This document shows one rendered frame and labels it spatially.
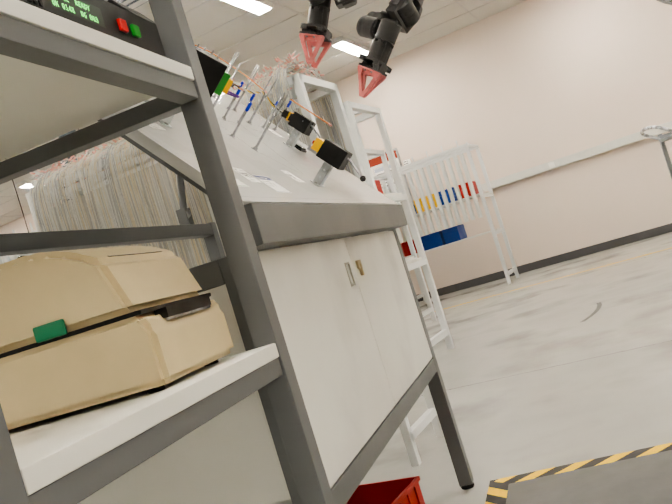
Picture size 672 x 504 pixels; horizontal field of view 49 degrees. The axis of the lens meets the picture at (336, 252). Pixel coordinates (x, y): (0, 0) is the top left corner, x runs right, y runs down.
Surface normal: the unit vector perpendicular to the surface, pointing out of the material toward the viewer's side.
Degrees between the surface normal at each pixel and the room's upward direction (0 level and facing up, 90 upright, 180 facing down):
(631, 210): 90
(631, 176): 90
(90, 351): 90
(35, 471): 90
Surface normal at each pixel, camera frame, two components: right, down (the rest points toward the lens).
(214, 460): -0.28, 0.06
